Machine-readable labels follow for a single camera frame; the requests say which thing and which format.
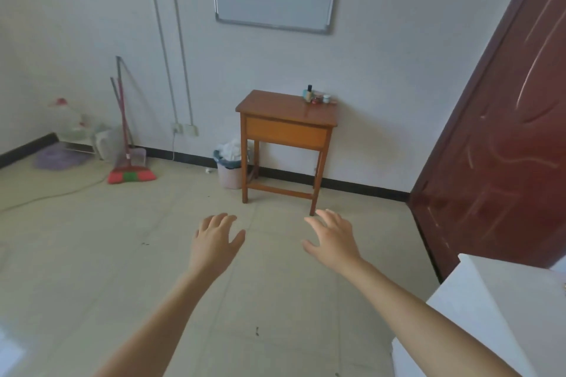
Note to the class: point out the dark red wooden door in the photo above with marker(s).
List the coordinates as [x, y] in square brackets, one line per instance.
[499, 133]

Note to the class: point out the person's right forearm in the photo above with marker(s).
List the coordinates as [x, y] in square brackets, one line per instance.
[424, 328]

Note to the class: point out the white cabinet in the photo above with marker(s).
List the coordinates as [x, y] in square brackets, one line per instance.
[499, 319]

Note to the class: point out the small wooden table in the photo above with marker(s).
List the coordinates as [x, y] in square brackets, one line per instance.
[287, 118]

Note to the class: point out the white wall conduit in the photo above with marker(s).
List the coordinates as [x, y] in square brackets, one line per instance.
[161, 36]
[181, 36]

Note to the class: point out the dark-capped small bottle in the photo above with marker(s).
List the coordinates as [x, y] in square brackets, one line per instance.
[308, 93]

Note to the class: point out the person's right hand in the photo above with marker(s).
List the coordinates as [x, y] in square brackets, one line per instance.
[334, 245]

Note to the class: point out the clear plastic container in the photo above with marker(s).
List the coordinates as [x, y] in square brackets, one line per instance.
[110, 144]

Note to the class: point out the white wall socket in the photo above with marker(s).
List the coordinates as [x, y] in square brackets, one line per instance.
[190, 129]
[177, 128]

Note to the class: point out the person's right thumb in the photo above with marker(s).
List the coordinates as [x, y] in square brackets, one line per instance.
[308, 246]

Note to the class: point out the person's left hand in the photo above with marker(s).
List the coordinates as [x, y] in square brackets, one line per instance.
[213, 245]

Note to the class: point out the person's left forearm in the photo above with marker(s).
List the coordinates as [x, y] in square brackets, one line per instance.
[154, 328]

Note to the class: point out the red and green broom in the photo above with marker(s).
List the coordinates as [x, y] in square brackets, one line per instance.
[131, 176]

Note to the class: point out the pink trash bin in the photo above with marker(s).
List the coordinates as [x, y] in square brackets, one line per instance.
[230, 175]

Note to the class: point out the purple mop head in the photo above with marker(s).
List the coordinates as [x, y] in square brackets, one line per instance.
[59, 157]

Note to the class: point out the white crumpled trash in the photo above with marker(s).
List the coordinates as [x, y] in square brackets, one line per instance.
[231, 149]

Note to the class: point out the person's left thumb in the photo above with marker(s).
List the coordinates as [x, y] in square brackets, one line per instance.
[239, 239]

